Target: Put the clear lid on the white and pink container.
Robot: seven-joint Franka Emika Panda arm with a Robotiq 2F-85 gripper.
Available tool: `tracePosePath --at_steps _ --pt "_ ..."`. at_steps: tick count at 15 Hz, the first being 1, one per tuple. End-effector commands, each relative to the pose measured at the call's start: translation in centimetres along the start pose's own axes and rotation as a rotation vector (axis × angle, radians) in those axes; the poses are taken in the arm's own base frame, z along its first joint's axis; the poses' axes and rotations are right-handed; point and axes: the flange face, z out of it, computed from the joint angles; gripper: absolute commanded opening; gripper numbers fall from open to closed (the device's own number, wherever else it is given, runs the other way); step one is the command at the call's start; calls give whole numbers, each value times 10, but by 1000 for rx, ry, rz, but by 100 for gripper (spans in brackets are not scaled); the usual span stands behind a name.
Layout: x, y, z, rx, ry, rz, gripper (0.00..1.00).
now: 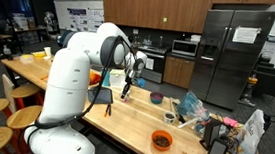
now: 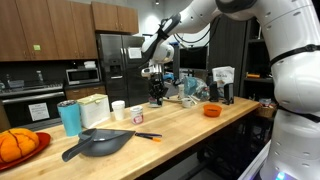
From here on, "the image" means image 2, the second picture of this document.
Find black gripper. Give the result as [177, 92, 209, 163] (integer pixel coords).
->
[148, 73, 168, 107]

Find white and pink container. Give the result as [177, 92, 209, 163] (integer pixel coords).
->
[129, 105, 144, 125]

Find white box with green lid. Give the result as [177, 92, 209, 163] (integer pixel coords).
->
[77, 93, 111, 129]

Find white mug with dark soil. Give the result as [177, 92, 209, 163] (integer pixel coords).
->
[181, 97, 194, 109]

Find dark blue marker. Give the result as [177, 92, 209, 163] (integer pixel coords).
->
[134, 131, 163, 138]

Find orange capped marker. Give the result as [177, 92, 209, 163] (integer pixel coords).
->
[134, 133, 162, 143]

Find white foam cup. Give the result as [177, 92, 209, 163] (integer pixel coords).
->
[111, 99, 127, 121]

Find clear plastic bag blue contents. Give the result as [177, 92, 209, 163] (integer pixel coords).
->
[183, 75, 211, 102]

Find black steel refrigerator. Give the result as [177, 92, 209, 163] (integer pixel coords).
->
[96, 33, 150, 109]

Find white paper on refrigerator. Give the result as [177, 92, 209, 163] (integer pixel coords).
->
[128, 47, 143, 60]

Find orange bowl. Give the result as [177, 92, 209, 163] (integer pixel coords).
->
[203, 103, 223, 118]

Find black bottle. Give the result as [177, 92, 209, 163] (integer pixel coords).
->
[208, 80, 220, 103]

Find black monitor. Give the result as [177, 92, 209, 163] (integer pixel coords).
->
[179, 46, 209, 70]

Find grey dustpan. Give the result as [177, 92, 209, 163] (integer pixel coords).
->
[61, 127, 137, 162]

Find white printed paper bag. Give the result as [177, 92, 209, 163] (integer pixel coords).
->
[212, 65, 236, 98]

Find black speaker box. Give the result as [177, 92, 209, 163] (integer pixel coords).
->
[223, 82, 235, 106]

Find brown base cabinet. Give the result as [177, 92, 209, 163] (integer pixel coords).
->
[64, 84, 107, 101]

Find stacked white bowls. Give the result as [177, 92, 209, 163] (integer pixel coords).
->
[83, 60, 97, 70]

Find steel microwave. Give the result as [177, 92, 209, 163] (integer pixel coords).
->
[65, 67, 101, 86]

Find teal tumbler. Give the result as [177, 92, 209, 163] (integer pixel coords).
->
[56, 99, 83, 137]

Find dark shelf unit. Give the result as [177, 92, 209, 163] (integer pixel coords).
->
[241, 18, 279, 103]

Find wicker basket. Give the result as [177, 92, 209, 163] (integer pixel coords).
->
[256, 103, 277, 119]

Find white sign on oven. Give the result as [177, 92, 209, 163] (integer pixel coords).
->
[28, 101, 51, 122]

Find clear bottle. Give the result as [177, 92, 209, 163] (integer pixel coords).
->
[36, 69, 45, 84]

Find red plate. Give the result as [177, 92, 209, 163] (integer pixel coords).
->
[0, 131, 52, 172]

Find black oven range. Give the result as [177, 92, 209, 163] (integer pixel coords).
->
[0, 82, 67, 131]

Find orange pumpkin plush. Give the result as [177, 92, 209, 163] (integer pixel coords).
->
[0, 127, 40, 164]

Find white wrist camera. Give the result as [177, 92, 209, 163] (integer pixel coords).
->
[141, 67, 156, 78]

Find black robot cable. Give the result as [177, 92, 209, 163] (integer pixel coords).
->
[173, 16, 222, 45]

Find small brown wall cabinet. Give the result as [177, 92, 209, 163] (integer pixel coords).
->
[91, 0, 140, 35]

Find wide brown wall cabinet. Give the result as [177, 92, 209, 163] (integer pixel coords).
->
[0, 0, 99, 63]

